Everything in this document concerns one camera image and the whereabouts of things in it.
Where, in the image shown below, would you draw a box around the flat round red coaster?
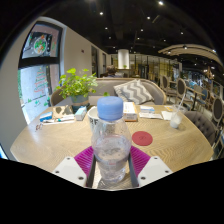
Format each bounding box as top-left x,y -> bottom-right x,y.
131,130 -> 154,147

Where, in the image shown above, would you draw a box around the clear water bottle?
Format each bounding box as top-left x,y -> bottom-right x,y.
90,95 -> 133,185

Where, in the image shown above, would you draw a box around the group of ceiling lights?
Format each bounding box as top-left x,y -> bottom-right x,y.
84,0 -> 223,71

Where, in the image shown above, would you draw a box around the group of dining chairs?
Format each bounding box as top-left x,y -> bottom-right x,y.
159,74 -> 224,161

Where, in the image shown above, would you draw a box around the white and orange tissue box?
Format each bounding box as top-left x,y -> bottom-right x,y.
122,101 -> 139,123

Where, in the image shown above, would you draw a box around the grey chevron cushion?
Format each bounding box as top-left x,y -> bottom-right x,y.
113,78 -> 155,105

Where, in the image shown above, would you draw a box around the grey curved sofa bench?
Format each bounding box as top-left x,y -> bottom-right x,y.
49,77 -> 168,108

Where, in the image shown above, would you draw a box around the white paper napkin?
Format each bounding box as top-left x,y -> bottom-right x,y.
161,110 -> 174,122

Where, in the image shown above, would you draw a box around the person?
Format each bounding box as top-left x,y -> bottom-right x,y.
105,64 -> 118,79

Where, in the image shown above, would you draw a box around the window with painted decals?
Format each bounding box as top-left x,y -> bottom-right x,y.
17,20 -> 64,124

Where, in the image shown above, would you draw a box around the grey tufted armchair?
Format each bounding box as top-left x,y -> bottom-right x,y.
184,110 -> 218,148

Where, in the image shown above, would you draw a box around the brown wooden stand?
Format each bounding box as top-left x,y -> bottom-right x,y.
52,104 -> 75,120

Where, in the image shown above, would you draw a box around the light blue tissue pack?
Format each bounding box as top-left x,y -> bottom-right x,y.
74,105 -> 88,121

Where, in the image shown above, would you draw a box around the clear plastic cup with straw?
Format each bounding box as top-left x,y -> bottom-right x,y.
169,91 -> 188,130

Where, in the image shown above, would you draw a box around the small blue box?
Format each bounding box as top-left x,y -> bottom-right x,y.
39,111 -> 54,123

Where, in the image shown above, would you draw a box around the small blue and white pack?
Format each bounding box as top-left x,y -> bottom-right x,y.
139,104 -> 156,114

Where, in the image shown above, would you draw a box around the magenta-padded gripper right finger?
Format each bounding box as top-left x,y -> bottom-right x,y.
127,145 -> 174,188

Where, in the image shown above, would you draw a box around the green potted plant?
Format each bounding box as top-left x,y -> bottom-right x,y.
54,67 -> 111,111

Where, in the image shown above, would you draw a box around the white round column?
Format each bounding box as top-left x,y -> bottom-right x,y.
117,48 -> 130,70

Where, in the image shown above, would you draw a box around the white paper leaflets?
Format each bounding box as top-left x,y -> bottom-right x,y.
138,111 -> 164,120

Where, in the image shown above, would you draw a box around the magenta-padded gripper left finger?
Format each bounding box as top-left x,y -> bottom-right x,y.
52,145 -> 98,189

